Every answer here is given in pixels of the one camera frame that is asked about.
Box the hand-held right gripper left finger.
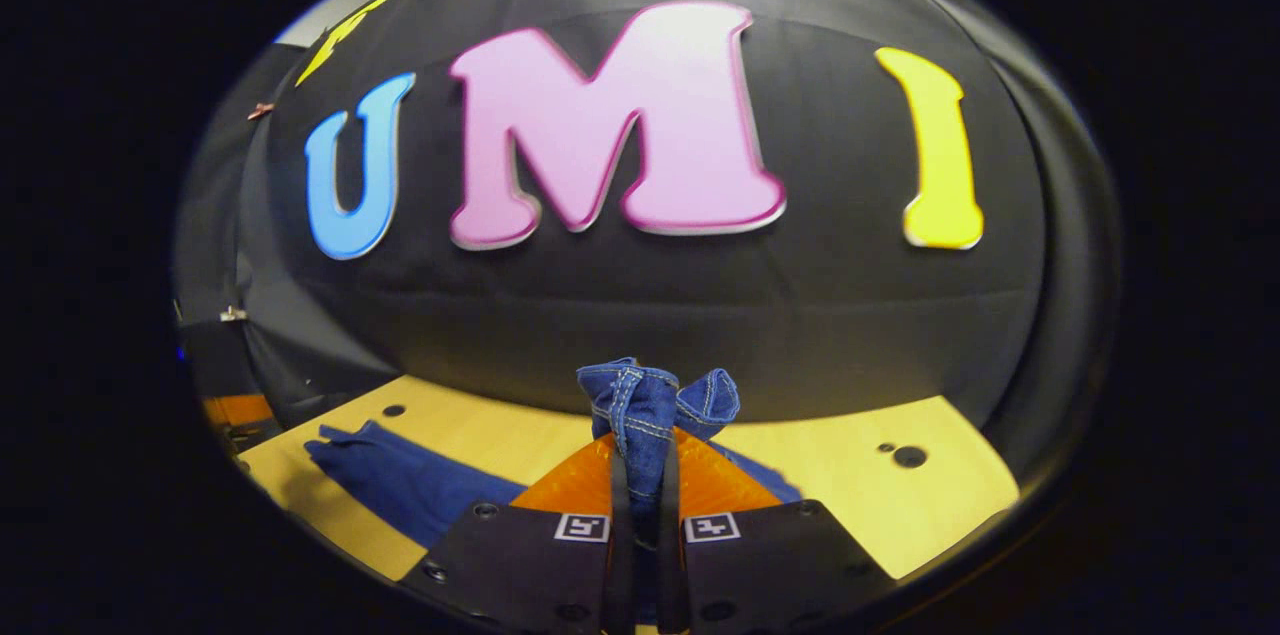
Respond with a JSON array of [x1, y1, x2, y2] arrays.
[[400, 432, 637, 635]]

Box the black backdrop cloth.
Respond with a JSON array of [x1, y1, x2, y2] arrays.
[[172, 0, 1123, 516]]

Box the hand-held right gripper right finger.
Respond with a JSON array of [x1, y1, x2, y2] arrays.
[[656, 429, 897, 635]]

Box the blue denim jeans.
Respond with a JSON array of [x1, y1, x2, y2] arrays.
[[304, 357, 803, 616]]

